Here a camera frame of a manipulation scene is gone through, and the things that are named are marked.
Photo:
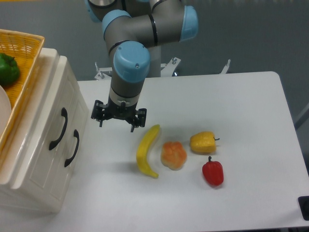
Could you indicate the red bell pepper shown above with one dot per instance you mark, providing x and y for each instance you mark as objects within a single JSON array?
[{"x": 213, "y": 172}]

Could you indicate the yellow woven basket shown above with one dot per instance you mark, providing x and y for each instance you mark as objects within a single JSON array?
[{"x": 26, "y": 49}]

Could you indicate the white drawer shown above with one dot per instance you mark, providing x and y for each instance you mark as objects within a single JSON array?
[
  {"x": 46, "y": 135},
  {"x": 49, "y": 178}
]

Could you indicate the black bottom drawer handle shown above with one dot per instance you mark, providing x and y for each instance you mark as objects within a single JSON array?
[{"x": 73, "y": 148}]

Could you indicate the black top drawer handle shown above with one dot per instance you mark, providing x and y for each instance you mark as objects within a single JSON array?
[{"x": 60, "y": 129}]

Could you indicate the black device at table edge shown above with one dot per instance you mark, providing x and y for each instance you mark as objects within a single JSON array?
[{"x": 304, "y": 206}]

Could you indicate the white drawer cabinet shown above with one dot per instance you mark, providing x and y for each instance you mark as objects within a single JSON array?
[{"x": 29, "y": 145}]

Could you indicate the black drawer handle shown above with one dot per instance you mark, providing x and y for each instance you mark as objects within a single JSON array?
[
  {"x": 60, "y": 129},
  {"x": 73, "y": 148}
]

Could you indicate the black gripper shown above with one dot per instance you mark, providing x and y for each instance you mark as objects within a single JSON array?
[{"x": 102, "y": 112}]

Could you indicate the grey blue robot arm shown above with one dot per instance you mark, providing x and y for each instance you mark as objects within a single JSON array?
[{"x": 130, "y": 29}]

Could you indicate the orange bread roll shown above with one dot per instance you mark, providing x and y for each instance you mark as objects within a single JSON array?
[{"x": 173, "y": 155}]

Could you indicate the yellow bell pepper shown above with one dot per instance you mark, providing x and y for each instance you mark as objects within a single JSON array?
[{"x": 203, "y": 142}]

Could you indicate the white plate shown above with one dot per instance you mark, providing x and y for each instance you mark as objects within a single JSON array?
[{"x": 5, "y": 110}]

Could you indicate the green bell pepper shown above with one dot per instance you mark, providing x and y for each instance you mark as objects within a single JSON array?
[{"x": 9, "y": 70}]

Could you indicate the yellow banana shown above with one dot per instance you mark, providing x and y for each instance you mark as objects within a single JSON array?
[{"x": 142, "y": 151}]

